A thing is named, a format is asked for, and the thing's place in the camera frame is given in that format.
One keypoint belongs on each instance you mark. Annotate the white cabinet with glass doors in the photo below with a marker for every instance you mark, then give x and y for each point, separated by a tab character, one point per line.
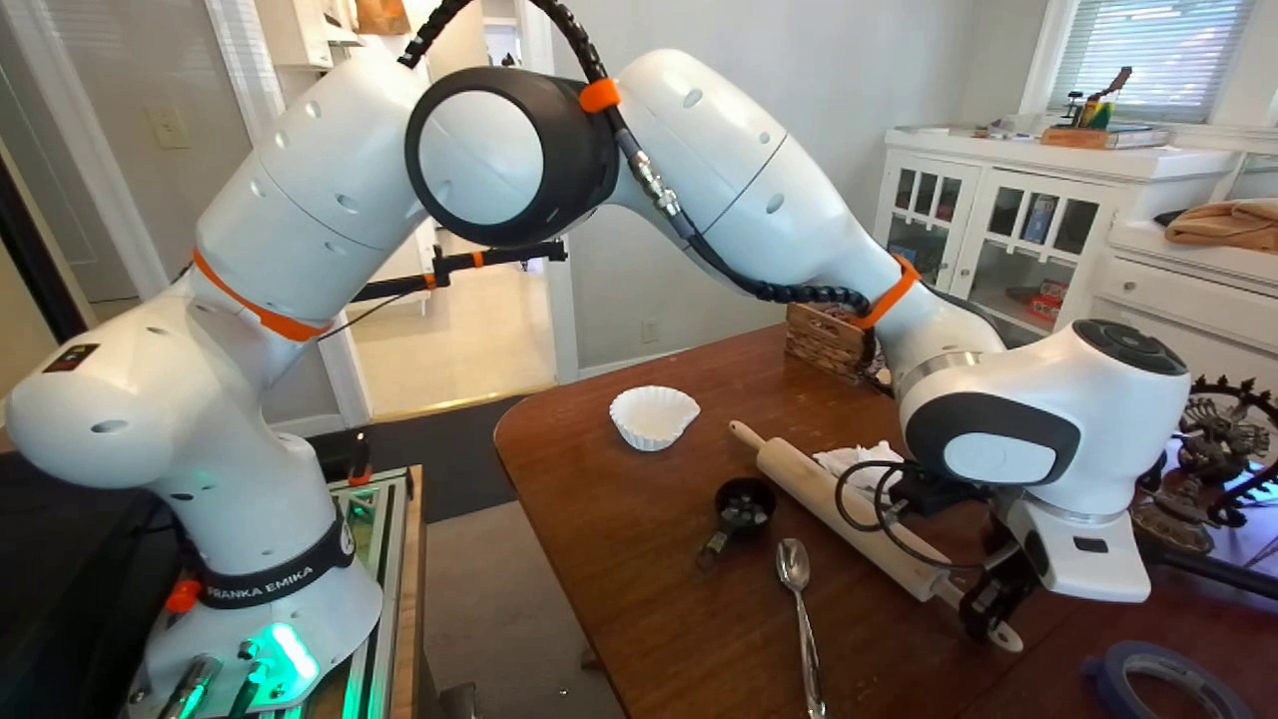
1012	230

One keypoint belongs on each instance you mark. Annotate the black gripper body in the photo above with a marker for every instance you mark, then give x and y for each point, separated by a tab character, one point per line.
1008	579

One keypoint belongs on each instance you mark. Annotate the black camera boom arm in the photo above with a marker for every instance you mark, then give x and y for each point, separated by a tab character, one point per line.
447	267

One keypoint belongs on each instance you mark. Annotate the white crumpled napkin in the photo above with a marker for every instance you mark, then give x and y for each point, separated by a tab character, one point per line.
865	461

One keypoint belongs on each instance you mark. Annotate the metal figurine ornament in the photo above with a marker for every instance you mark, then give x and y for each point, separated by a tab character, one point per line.
1215	464

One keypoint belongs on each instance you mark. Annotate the black measuring scoop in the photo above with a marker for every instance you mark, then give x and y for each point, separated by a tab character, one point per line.
742	511

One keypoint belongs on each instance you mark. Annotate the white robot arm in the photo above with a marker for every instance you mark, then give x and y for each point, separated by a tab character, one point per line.
171	399

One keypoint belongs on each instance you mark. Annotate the wooden rolling pin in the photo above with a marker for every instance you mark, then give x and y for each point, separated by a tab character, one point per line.
922	571

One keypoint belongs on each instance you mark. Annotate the white paper coffee filter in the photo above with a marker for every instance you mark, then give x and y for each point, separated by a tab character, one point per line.
653	419

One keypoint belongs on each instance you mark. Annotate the silver metal spoon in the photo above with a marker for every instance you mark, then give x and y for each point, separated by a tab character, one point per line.
793	564

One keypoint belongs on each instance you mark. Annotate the blue tape roll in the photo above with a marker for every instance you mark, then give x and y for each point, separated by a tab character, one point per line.
1124	664

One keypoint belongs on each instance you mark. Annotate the woven wooden basket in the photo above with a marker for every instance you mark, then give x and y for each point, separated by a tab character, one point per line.
829	339

